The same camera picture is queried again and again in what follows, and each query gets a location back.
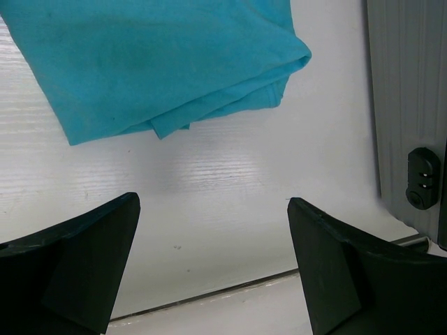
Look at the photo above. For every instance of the light blue folded shirt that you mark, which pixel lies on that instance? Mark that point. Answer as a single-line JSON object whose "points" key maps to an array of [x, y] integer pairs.
{"points": [[110, 68]]}

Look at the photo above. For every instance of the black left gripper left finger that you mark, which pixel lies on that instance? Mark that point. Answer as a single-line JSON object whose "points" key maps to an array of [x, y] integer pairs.
{"points": [[65, 279]]}

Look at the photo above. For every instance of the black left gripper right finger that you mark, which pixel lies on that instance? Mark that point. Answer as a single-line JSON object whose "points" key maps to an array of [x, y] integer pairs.
{"points": [[356, 283]]}

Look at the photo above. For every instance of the grey open suitcase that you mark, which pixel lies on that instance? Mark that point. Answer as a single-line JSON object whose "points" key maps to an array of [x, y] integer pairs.
{"points": [[407, 51]]}

